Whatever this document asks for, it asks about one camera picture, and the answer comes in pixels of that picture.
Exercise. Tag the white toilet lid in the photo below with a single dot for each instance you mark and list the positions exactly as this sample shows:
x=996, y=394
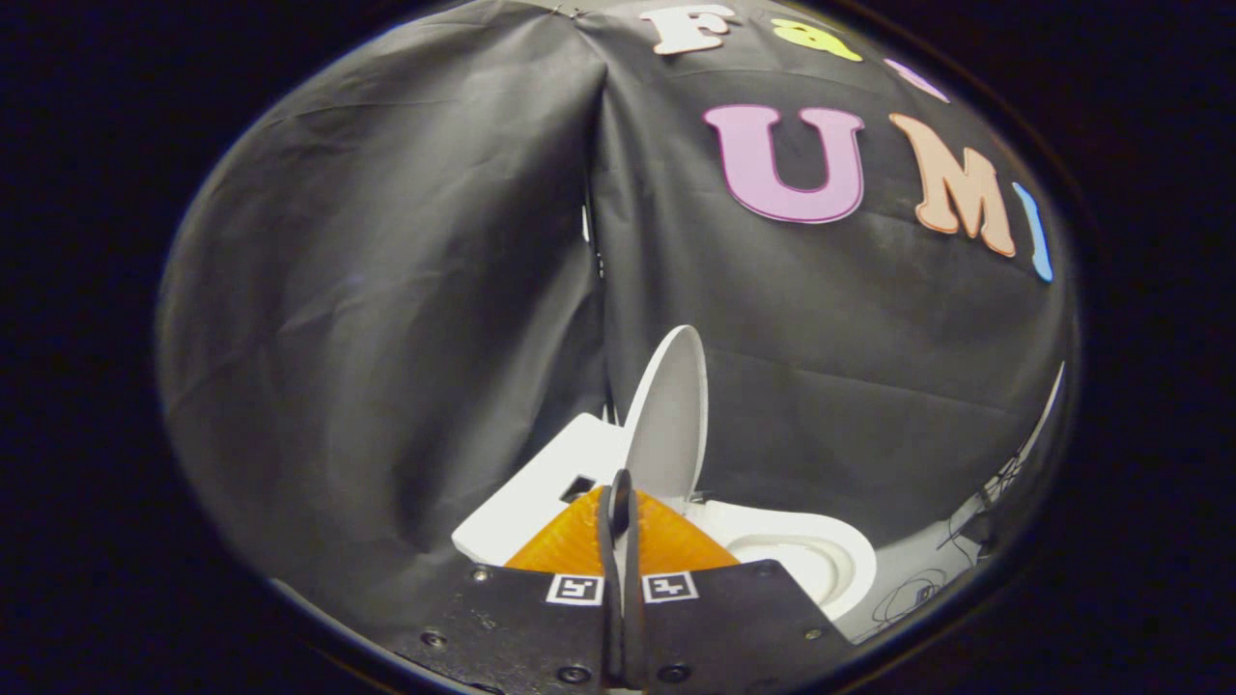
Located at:
x=668, y=415

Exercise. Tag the white toilet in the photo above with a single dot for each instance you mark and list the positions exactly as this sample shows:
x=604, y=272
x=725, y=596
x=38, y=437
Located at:
x=541, y=483

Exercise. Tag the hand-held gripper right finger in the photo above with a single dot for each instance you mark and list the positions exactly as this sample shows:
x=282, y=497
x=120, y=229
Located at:
x=632, y=579

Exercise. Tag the black backdrop cloth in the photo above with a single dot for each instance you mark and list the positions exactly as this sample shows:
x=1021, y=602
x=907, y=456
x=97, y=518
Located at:
x=386, y=290

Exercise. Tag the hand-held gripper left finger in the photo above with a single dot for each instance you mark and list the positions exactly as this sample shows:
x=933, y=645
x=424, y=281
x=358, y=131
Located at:
x=607, y=579

